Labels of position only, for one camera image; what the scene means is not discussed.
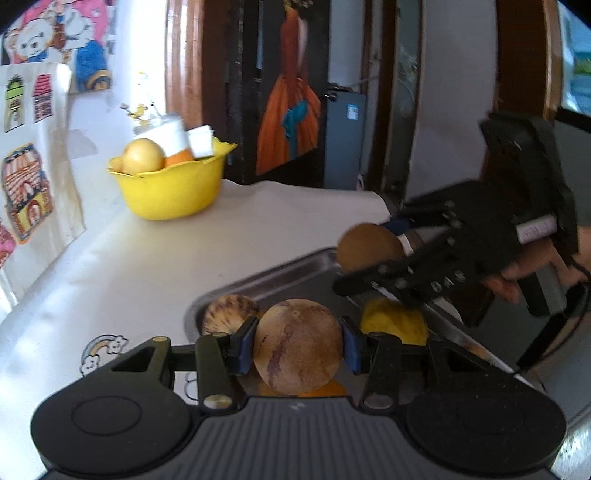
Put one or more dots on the grey metal cabinet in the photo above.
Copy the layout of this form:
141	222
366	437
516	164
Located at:
344	152

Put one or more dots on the yellow plastic bowl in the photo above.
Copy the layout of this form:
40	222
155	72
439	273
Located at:
171	194

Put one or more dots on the wooden door frame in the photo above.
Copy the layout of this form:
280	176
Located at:
184	60

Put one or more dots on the cartoon bear poster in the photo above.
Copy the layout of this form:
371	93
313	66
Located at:
55	41

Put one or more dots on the brown kiwi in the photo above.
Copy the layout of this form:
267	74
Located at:
364	244

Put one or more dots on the striped pepino melon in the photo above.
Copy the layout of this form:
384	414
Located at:
298	346
226	314

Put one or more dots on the white cup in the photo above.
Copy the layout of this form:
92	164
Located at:
173	136

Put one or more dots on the brown wooden frame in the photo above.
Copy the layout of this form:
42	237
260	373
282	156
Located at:
526	55

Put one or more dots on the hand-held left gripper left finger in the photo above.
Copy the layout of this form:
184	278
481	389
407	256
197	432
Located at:
244	345

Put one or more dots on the small orange fruit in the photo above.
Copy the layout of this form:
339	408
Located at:
179	158

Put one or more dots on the blue picture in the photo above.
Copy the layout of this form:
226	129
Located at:
577	60

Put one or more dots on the small yellow flowers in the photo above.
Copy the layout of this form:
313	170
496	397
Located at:
141	110

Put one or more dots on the orange dress painting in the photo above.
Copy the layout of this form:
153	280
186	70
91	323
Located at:
288	115

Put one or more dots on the coloured houses drawing sheet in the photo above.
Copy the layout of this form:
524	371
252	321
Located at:
27	184

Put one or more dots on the pale yellow round fruit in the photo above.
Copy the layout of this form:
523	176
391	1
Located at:
143	157

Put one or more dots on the orange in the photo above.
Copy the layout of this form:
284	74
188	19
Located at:
323	392

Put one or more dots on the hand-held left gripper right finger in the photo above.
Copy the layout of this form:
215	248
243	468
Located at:
351	346

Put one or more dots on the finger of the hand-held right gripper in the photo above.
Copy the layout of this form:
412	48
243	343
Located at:
434	207
415	277

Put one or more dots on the metal tray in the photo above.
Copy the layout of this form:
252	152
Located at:
286	277

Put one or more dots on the large yellow-green mango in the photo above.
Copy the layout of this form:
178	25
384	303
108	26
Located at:
392	323

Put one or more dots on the person's right hand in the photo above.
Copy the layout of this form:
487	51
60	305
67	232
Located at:
508	284

